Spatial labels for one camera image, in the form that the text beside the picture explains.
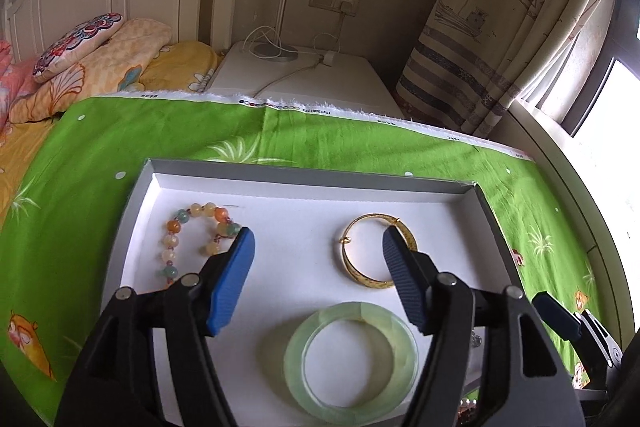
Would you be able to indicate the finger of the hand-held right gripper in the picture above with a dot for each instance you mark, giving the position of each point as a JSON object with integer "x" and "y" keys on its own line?
{"x": 560, "y": 319}

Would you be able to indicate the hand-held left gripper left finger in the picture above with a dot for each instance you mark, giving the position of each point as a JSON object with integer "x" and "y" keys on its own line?
{"x": 232, "y": 277}

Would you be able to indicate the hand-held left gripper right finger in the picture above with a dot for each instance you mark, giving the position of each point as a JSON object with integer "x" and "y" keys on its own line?
{"x": 405, "y": 282}

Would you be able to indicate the grey cardboard tray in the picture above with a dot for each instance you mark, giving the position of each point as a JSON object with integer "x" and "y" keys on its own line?
{"x": 300, "y": 217}

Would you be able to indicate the gold bangle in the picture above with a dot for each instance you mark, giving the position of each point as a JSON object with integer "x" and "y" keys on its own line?
{"x": 350, "y": 264}

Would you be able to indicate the green jade bangle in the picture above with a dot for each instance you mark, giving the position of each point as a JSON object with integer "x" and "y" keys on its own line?
{"x": 295, "y": 357}

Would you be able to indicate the white window sill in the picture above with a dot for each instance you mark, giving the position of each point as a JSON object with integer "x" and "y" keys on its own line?
{"x": 565, "y": 167}

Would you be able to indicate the green printed cloth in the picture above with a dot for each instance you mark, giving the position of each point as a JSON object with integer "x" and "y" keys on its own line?
{"x": 100, "y": 147}

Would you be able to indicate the white nightstand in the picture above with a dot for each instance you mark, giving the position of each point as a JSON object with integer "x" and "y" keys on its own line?
{"x": 350, "y": 87}

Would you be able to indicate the white charger adapter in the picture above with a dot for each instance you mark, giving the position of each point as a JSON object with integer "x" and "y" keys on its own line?
{"x": 330, "y": 58}

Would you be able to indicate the orange shell-print pillow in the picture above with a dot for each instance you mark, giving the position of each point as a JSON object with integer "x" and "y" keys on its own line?
{"x": 130, "y": 52}

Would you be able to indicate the ship print curtain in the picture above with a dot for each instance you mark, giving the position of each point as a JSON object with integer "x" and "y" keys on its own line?
{"x": 475, "y": 32}

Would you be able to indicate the embroidered floral pillow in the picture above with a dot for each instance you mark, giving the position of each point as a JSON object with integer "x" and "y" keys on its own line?
{"x": 75, "y": 42}

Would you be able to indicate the pink floral quilt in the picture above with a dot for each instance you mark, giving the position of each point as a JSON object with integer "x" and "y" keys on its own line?
{"x": 10, "y": 77}

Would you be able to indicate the dark window frame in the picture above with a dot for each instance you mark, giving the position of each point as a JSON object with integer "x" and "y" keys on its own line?
{"x": 595, "y": 97}

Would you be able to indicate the beige wall socket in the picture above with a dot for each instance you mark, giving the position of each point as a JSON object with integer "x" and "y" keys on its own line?
{"x": 335, "y": 1}

